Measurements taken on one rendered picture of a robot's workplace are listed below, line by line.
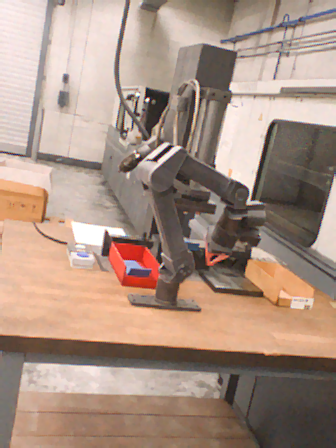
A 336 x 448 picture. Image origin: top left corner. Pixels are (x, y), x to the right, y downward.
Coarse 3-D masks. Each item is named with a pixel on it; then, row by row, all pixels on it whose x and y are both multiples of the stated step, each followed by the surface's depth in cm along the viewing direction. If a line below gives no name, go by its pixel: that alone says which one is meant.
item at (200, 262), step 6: (156, 246) 181; (150, 252) 186; (156, 252) 180; (192, 252) 183; (204, 252) 184; (156, 258) 180; (198, 258) 184; (204, 258) 185; (210, 258) 185; (198, 264) 185; (204, 264) 185
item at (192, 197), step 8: (176, 184) 189; (184, 184) 182; (192, 184) 180; (184, 192) 179; (192, 192) 176; (200, 192) 177; (208, 192) 178; (176, 200) 176; (184, 200) 177; (192, 200) 179; (200, 200) 181; (208, 200) 181; (176, 208) 177; (184, 208) 178; (192, 208) 179; (200, 208) 179; (208, 208) 180
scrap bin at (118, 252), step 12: (120, 252) 176; (132, 252) 178; (144, 252) 178; (120, 264) 158; (144, 264) 176; (156, 264) 163; (120, 276) 156; (132, 276) 163; (156, 276) 161; (144, 288) 155
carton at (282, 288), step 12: (252, 264) 183; (264, 264) 188; (276, 264) 189; (252, 276) 181; (264, 276) 174; (276, 276) 189; (288, 276) 181; (264, 288) 173; (276, 288) 165; (288, 288) 180; (300, 288) 173; (312, 288) 167; (276, 300) 164; (288, 300) 165; (300, 300) 166; (312, 300) 168
